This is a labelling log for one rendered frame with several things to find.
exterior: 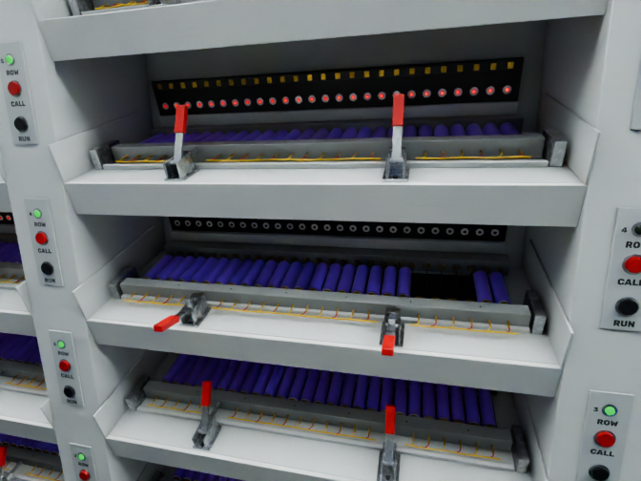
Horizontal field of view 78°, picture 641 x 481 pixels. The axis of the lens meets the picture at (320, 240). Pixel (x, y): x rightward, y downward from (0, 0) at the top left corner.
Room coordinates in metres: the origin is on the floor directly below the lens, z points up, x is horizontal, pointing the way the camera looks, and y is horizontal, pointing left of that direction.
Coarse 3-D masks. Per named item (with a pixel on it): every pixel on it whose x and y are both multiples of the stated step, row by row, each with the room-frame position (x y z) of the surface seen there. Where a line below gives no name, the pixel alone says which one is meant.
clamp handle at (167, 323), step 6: (192, 306) 0.50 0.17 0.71; (180, 312) 0.48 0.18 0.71; (186, 312) 0.48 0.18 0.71; (168, 318) 0.45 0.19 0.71; (174, 318) 0.45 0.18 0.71; (180, 318) 0.47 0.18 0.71; (156, 324) 0.43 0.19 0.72; (162, 324) 0.43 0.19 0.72; (168, 324) 0.44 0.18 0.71; (156, 330) 0.43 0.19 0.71; (162, 330) 0.43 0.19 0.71
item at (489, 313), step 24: (144, 288) 0.55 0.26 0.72; (168, 288) 0.54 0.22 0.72; (192, 288) 0.53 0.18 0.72; (216, 288) 0.53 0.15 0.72; (240, 288) 0.52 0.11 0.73; (264, 288) 0.52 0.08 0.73; (264, 312) 0.49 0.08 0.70; (288, 312) 0.49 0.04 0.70; (336, 312) 0.48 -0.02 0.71; (360, 312) 0.48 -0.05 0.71; (384, 312) 0.47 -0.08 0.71; (408, 312) 0.46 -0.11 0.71; (432, 312) 0.45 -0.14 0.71; (456, 312) 0.45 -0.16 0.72; (480, 312) 0.44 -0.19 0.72; (504, 312) 0.43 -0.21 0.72; (528, 312) 0.43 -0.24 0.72
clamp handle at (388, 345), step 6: (390, 318) 0.43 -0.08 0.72; (390, 324) 0.43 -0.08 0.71; (390, 330) 0.42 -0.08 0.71; (384, 336) 0.40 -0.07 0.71; (390, 336) 0.40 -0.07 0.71; (384, 342) 0.38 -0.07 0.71; (390, 342) 0.38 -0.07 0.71; (384, 348) 0.37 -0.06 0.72; (390, 348) 0.37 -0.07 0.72; (384, 354) 0.37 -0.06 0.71; (390, 354) 0.36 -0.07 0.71
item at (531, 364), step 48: (144, 240) 0.65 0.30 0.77; (240, 240) 0.65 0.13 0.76; (288, 240) 0.63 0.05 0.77; (336, 240) 0.61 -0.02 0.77; (384, 240) 0.59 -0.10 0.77; (432, 240) 0.57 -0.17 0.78; (480, 240) 0.56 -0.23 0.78; (528, 240) 0.54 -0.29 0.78; (96, 288) 0.54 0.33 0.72; (528, 288) 0.51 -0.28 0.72; (96, 336) 0.53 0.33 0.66; (144, 336) 0.50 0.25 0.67; (192, 336) 0.48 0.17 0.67; (240, 336) 0.46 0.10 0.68; (288, 336) 0.46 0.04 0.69; (336, 336) 0.45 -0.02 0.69; (432, 336) 0.44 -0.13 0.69; (480, 336) 0.43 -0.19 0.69; (528, 336) 0.42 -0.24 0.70; (480, 384) 0.40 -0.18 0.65; (528, 384) 0.39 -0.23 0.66
